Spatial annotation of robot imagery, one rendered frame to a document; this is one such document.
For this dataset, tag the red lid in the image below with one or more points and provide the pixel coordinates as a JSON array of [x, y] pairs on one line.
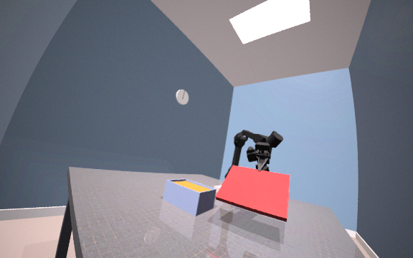
[[262, 192]]

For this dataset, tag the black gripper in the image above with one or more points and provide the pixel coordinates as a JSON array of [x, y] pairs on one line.
[[263, 157]]

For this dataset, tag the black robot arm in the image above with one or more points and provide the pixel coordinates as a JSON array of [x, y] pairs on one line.
[[239, 140]]

